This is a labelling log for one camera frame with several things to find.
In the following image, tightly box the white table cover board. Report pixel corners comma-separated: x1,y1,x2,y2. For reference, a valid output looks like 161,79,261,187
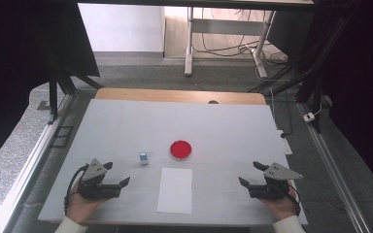
38,98,309,226

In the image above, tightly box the white power strip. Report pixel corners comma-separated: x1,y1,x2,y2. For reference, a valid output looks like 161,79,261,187
276,129,293,156

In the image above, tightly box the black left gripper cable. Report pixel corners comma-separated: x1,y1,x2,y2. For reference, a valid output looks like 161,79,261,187
63,163,90,216

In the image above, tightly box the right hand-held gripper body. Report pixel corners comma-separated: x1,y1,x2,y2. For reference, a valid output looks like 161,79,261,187
248,161,305,201

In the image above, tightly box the tangle of black cables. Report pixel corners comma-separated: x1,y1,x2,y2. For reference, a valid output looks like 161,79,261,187
191,7,289,67

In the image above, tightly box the black metal stand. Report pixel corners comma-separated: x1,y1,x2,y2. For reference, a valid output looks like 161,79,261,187
34,27,104,126
248,0,362,134

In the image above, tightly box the person's left hand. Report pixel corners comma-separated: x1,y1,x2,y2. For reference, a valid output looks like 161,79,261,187
65,180,109,225

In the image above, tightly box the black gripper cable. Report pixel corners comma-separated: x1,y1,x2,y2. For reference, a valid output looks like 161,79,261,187
287,183,302,217
63,163,90,216

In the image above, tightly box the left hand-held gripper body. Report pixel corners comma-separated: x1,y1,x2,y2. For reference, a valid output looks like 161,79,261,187
77,157,122,200

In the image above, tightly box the person's right hand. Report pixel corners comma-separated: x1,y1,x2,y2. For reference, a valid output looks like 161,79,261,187
259,181,301,222

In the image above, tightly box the white paper sheet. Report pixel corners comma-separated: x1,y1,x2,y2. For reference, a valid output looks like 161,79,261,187
156,167,194,216

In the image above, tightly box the white desk frame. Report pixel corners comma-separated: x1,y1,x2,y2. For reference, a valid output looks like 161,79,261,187
183,6,277,79

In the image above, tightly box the black curtain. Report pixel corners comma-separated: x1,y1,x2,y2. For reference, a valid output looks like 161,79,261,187
317,0,373,199
0,0,101,176

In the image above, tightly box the round red ink pad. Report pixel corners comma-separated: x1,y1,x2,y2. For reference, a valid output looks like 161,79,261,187
169,139,193,160

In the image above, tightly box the small white adapter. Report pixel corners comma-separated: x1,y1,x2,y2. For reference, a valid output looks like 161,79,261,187
302,111,317,123

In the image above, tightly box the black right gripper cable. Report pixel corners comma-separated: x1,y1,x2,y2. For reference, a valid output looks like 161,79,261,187
287,183,302,217

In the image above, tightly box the aluminium floor rail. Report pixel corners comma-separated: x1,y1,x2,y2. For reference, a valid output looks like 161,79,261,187
0,92,76,233
295,102,373,233

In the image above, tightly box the small blue white stamp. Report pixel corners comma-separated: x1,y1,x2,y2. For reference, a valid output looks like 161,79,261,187
138,151,151,166

